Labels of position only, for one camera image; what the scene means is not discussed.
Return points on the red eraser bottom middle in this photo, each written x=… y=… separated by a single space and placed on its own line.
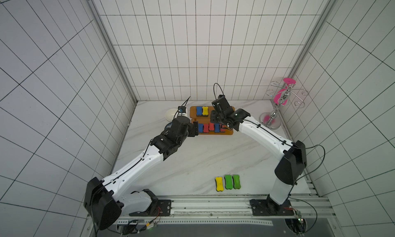
x=211 y=127

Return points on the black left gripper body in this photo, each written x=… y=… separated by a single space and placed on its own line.
x=192 y=130

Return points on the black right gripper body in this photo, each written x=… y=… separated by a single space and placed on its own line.
x=214 y=116

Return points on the blue eraser top shelf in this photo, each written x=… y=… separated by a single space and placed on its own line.
x=199 y=111

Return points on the blue patterned ceramic bowl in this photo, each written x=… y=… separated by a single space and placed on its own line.
x=168 y=126

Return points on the green eraser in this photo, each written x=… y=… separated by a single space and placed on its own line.
x=236 y=181
x=229 y=184

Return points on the red eraser bottom left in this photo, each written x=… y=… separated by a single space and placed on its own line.
x=205 y=128

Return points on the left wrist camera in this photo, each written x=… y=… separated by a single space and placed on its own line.
x=182 y=111

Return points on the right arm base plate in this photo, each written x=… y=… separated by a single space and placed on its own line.
x=270 y=208

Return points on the chrome pink cup stand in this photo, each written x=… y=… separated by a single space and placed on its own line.
x=287 y=93

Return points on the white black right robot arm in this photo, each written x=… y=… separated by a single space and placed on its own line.
x=291 y=155

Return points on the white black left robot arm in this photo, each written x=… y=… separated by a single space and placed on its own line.
x=109 y=198

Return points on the aluminium mounting rail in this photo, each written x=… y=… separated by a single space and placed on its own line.
x=231 y=210

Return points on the blue eraser bottom right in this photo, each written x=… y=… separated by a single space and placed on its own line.
x=217 y=128

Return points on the white ceramic bowl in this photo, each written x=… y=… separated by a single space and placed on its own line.
x=171 y=114

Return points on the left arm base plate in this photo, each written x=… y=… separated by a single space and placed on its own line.
x=160 y=208

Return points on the yellow eraser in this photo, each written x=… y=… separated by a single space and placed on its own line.
x=205 y=111
x=219 y=184

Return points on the wooden two-tier shelf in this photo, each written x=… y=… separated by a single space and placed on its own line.
x=206 y=120

